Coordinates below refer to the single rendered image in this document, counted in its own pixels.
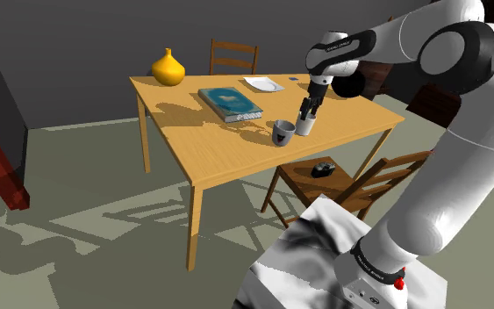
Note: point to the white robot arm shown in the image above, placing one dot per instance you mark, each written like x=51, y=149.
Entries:
x=464, y=171

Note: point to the wooden slat-back chair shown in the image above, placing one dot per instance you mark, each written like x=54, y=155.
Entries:
x=233, y=58

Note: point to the grey mug with face print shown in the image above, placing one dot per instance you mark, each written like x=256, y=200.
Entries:
x=282, y=132

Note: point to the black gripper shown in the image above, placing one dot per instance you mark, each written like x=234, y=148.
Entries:
x=316, y=91

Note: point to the grey white patterned robot stand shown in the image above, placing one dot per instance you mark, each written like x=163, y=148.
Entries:
x=298, y=265

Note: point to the black camera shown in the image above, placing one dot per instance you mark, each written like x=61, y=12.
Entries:
x=323, y=169

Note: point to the dark brown wooden cabinet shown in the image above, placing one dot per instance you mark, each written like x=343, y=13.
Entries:
x=432, y=102

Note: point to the yellow vase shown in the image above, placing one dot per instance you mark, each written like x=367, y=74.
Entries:
x=168, y=69

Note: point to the wooden chair with dark seat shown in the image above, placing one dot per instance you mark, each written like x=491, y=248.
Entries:
x=315, y=182

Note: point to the white cup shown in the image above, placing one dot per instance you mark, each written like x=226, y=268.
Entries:
x=305, y=126

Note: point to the blue hardcover book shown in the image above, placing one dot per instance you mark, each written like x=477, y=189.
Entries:
x=229, y=102

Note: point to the wooden table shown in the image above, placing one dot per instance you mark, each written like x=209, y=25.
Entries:
x=212, y=141

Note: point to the white square plate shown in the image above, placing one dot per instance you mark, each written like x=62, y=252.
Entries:
x=263, y=84

